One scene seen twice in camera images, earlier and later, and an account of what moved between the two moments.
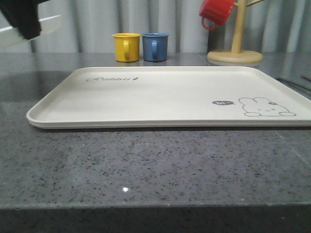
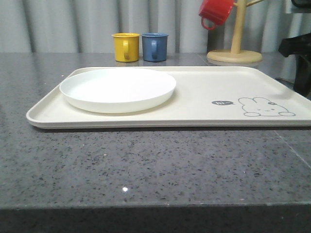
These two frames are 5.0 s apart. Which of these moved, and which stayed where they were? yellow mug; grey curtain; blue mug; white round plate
Moved: white round plate
Stayed: yellow mug; grey curtain; blue mug
